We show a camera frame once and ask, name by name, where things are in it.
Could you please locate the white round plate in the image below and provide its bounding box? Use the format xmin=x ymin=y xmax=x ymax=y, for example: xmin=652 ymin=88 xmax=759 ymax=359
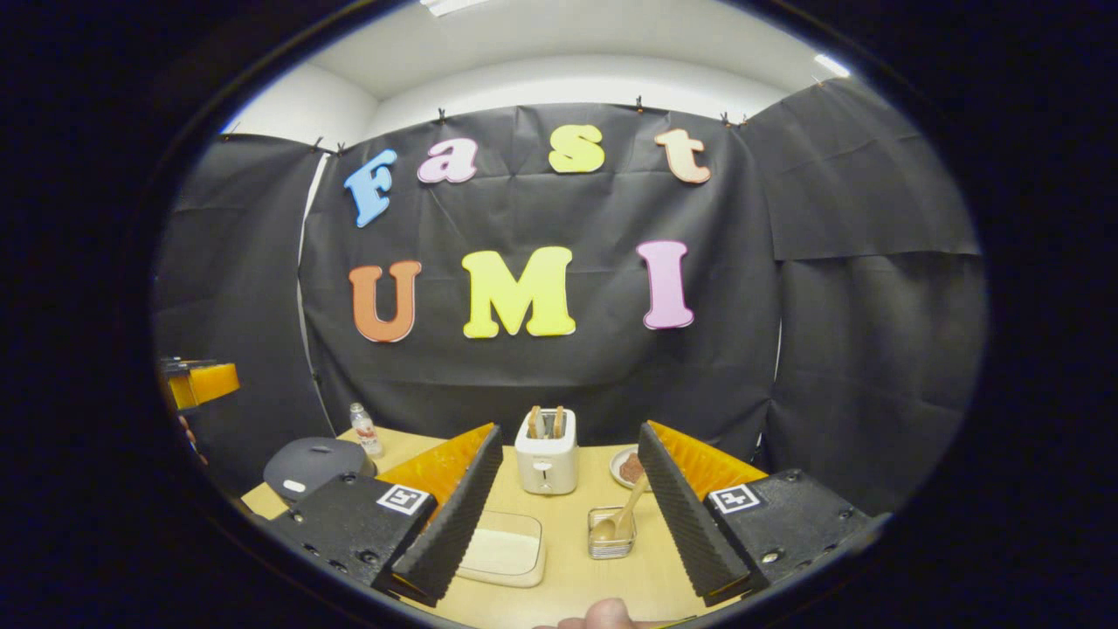
xmin=609 ymin=446 xmax=652 ymax=492

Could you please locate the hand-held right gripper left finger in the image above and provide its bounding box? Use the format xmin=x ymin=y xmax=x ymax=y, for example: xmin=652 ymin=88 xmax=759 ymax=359
xmin=262 ymin=424 xmax=505 ymax=608

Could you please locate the white toaster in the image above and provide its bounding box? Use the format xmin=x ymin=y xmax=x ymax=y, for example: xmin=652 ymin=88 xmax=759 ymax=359
xmin=514 ymin=407 xmax=579 ymax=496

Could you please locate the dark grey rice cooker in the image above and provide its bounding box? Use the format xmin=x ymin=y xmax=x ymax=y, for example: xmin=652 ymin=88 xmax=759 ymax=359
xmin=263 ymin=437 xmax=378 ymax=503

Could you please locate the wooden spoon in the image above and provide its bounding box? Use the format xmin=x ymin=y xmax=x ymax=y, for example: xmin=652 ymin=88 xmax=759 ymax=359
xmin=592 ymin=474 xmax=649 ymax=543

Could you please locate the small clear bottle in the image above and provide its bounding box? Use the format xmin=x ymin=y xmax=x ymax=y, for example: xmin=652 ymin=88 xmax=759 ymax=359
xmin=349 ymin=403 xmax=383 ymax=458

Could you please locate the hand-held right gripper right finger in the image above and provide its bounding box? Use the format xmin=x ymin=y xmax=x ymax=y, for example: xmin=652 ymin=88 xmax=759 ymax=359
xmin=638 ymin=421 xmax=892 ymax=608

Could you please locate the clear container of rice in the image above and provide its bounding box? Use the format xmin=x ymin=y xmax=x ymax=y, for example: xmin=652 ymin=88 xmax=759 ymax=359
xmin=456 ymin=510 xmax=547 ymax=588

